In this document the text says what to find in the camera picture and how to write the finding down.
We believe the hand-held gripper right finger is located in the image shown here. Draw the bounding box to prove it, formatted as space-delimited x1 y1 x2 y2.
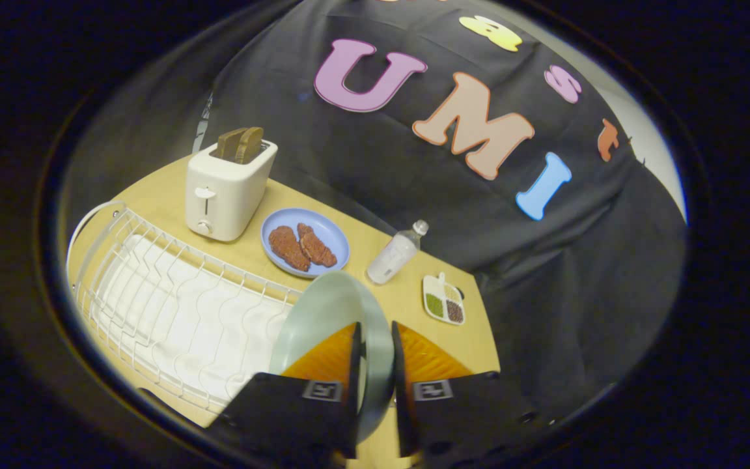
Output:
391 320 548 457

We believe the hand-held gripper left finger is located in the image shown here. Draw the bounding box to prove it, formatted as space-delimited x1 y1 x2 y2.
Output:
209 322 364 459

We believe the pale green plate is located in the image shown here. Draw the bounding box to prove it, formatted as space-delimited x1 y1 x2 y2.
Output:
269 271 396 445

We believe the white wire dish rack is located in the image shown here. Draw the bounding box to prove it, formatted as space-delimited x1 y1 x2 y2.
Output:
66 201 304 412

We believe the white divided condiment dish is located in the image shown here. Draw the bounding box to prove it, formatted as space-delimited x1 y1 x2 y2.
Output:
422 272 466 326

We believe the blue plate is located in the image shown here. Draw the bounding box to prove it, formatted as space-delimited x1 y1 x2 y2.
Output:
260 208 350 279

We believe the clear plastic bottle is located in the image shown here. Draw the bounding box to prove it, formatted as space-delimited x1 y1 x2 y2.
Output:
367 220 429 285

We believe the brown meat patty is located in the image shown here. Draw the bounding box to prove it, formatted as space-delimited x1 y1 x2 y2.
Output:
268 225 311 272
297 223 338 268

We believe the black backdrop cloth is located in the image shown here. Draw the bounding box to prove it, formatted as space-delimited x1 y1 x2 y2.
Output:
202 0 688 418

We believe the white toaster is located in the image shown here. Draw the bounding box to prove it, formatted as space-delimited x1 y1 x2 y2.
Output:
186 138 279 242

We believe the brown toast slice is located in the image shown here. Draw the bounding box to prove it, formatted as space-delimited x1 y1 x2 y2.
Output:
237 126 265 165
217 128 249 161

